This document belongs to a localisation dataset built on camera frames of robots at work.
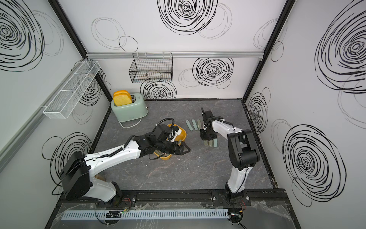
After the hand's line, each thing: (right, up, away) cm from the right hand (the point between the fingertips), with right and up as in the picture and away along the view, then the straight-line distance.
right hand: (205, 138), depth 95 cm
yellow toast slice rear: (-56, +30, -1) cm, 64 cm away
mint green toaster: (-49, +19, +6) cm, 53 cm away
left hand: (-14, -3, -20) cm, 24 cm away
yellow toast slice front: (-57, +26, -1) cm, 63 cm away
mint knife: (-11, +8, +9) cm, 16 cm away
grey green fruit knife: (-6, +8, +10) cm, 14 cm away
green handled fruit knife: (0, -2, -3) cm, 4 cm away
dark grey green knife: (-3, +8, +10) cm, 13 cm away
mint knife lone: (+7, -3, 0) cm, 7 cm away
